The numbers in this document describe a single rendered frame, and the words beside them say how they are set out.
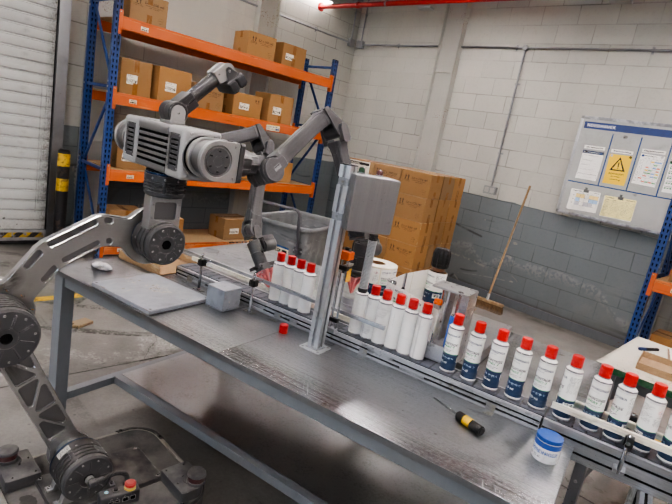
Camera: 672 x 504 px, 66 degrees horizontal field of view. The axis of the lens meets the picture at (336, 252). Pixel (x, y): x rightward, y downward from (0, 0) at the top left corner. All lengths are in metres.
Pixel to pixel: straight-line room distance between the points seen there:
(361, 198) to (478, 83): 5.26
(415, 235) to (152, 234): 3.89
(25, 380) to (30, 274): 0.38
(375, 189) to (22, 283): 1.12
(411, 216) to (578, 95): 2.27
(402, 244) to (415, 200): 0.48
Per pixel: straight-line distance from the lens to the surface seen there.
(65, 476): 2.01
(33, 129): 5.78
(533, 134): 6.43
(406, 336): 1.84
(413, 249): 5.37
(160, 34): 5.42
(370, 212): 1.73
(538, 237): 6.31
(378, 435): 1.47
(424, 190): 5.31
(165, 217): 1.82
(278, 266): 2.10
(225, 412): 2.62
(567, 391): 1.73
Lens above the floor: 1.58
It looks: 12 degrees down
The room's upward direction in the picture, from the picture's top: 11 degrees clockwise
